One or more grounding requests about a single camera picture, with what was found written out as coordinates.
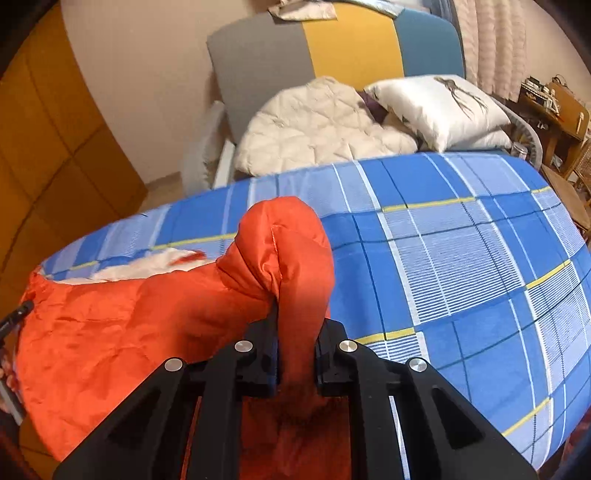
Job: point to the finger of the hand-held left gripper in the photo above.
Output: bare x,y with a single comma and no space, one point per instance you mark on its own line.
23,310
11,402

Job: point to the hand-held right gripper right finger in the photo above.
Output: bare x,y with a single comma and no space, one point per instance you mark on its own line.
332,364

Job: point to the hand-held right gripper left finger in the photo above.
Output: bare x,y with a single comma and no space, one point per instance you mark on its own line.
258,364

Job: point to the orange puffer jacket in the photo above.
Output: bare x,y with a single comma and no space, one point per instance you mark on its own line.
138,332

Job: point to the orange wooden wardrobe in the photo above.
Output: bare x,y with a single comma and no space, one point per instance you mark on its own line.
55,161

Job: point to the bed with blue plaid sheet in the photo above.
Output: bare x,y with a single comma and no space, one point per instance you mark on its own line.
461,277

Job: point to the cream quilted jacket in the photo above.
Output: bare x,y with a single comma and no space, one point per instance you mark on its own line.
314,129

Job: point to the dark purple cloth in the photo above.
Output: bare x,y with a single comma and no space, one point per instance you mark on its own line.
376,110

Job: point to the white printed pillow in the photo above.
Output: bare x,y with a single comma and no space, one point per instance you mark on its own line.
438,110

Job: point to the rattan wooden chair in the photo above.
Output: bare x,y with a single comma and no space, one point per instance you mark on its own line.
568,194

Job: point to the wooden desk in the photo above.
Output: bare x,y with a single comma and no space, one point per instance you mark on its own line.
540,124

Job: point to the grey yellow blue headboard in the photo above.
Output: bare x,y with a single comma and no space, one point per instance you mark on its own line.
351,46

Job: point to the black box on desk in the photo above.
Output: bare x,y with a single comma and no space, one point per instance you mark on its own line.
538,91

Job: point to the beige patterned curtain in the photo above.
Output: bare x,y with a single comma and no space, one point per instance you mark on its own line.
304,9
489,41

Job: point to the silver grey cloth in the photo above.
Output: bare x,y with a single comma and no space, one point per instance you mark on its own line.
374,7

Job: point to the grey fabric bed rail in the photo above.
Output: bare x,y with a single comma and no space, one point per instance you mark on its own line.
524,129

